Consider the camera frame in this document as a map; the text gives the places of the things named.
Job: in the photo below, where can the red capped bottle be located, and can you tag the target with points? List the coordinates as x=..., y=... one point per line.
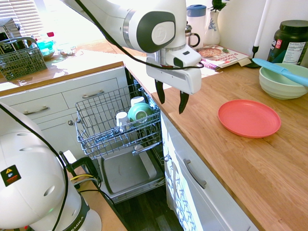
x=50, y=36

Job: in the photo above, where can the green glass container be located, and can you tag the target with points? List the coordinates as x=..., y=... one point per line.
x=45, y=48

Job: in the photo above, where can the glass french press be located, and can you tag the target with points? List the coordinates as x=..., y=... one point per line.
x=192, y=39

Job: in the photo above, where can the small glass jar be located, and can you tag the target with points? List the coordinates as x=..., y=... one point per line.
x=67, y=50

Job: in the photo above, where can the grey cutlery basket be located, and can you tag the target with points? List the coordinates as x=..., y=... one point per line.
x=21, y=62

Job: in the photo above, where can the white vase blue flowers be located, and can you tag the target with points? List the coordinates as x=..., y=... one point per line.
x=211, y=33

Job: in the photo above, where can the silver coffee machine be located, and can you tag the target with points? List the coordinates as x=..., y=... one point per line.
x=8, y=29

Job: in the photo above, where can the coral red plate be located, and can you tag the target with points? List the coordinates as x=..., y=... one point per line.
x=247, y=118

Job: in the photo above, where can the silver cabinet knob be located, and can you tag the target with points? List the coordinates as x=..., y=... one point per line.
x=70, y=122
x=167, y=158

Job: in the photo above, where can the white taper candle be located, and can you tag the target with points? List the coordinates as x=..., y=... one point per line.
x=262, y=24

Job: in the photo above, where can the white patterned towel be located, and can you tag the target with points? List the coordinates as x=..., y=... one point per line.
x=180, y=192

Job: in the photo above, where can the black clamp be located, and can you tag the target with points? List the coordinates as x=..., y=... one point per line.
x=84, y=163

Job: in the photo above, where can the small white box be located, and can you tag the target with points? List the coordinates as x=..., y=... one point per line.
x=68, y=156

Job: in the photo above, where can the grey dishwasher door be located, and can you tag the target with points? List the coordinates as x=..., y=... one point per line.
x=125, y=173

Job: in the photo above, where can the light green bowl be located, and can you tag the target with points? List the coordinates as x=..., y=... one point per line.
x=276, y=87

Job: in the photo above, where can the green plant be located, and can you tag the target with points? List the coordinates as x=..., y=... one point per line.
x=218, y=4

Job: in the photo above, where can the blue plastic knife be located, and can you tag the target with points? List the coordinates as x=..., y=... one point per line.
x=286, y=72

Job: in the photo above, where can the food cookbook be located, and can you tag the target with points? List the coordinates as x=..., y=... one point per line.
x=223, y=54

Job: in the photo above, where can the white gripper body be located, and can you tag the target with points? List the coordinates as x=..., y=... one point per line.
x=178, y=78

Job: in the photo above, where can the white pitcher blue lid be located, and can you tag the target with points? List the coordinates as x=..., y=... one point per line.
x=196, y=20

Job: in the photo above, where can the black candle holder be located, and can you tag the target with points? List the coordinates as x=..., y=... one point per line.
x=254, y=56

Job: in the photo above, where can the black protein powder jar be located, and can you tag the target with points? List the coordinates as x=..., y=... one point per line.
x=291, y=33

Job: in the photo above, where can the white cup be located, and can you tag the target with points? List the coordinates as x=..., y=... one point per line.
x=122, y=120
x=137, y=99

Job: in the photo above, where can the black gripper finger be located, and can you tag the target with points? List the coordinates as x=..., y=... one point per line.
x=183, y=102
x=160, y=93

